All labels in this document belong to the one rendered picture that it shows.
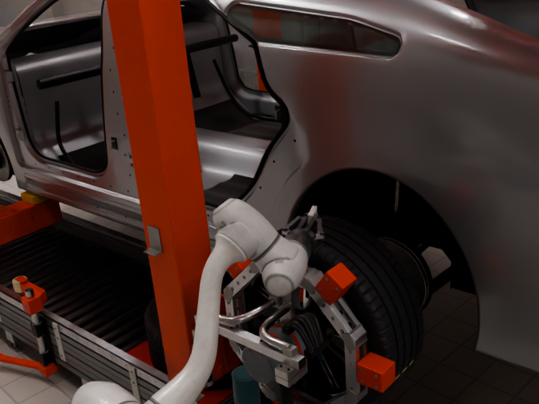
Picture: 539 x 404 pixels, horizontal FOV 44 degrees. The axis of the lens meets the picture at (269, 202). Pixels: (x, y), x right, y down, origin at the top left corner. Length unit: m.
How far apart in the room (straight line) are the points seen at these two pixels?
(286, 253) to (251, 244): 0.10
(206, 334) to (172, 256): 0.66
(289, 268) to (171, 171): 0.64
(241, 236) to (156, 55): 0.67
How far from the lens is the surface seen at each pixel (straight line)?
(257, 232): 1.68
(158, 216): 2.23
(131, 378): 3.05
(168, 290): 2.36
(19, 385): 3.79
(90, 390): 1.77
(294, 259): 1.70
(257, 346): 1.96
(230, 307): 2.29
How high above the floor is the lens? 2.08
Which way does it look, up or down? 22 degrees down
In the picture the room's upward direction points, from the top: 5 degrees counter-clockwise
